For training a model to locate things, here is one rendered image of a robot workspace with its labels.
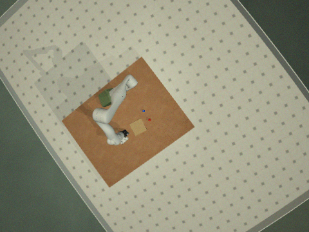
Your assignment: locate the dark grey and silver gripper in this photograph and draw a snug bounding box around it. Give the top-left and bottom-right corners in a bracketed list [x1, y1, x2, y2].
[118, 130, 129, 144]

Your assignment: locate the tan square mat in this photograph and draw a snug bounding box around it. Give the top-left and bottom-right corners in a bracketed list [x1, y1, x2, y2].
[130, 119, 147, 136]

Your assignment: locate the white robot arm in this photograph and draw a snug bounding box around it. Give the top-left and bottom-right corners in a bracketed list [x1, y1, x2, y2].
[92, 74, 138, 145]

